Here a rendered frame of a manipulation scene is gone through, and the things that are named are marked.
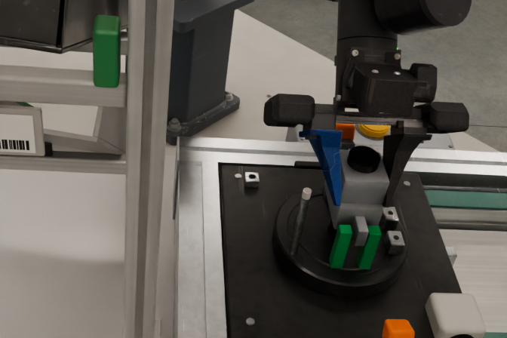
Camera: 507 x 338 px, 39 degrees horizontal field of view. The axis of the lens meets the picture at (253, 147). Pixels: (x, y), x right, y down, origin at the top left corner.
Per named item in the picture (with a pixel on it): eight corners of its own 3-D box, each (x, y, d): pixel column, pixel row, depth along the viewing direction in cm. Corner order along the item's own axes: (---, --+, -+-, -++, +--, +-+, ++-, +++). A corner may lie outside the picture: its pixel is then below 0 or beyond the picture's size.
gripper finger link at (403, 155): (376, 135, 71) (397, 133, 65) (411, 136, 72) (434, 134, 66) (374, 205, 71) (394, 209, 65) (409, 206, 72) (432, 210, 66)
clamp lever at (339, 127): (324, 185, 78) (333, 119, 76) (342, 186, 79) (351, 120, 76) (331, 198, 75) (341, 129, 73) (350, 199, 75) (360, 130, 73)
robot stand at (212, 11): (174, 66, 117) (182, -49, 104) (241, 107, 111) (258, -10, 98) (105, 99, 108) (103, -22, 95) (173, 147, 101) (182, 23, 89)
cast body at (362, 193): (323, 185, 74) (336, 132, 70) (364, 186, 75) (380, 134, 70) (336, 246, 68) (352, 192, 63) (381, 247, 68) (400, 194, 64)
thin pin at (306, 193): (288, 248, 71) (302, 186, 66) (296, 249, 72) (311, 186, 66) (289, 254, 71) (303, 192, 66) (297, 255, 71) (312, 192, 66)
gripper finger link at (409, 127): (325, 112, 70) (335, 109, 66) (415, 116, 71) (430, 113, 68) (324, 133, 70) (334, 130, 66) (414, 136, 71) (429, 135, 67)
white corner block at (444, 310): (418, 316, 72) (429, 290, 70) (461, 317, 73) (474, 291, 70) (430, 356, 69) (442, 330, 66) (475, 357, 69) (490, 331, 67)
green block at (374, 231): (355, 259, 71) (367, 225, 68) (367, 259, 72) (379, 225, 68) (357, 268, 71) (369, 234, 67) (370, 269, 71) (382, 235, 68)
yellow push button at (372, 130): (354, 123, 95) (357, 112, 94) (382, 124, 96) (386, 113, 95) (359, 142, 92) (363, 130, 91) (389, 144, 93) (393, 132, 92)
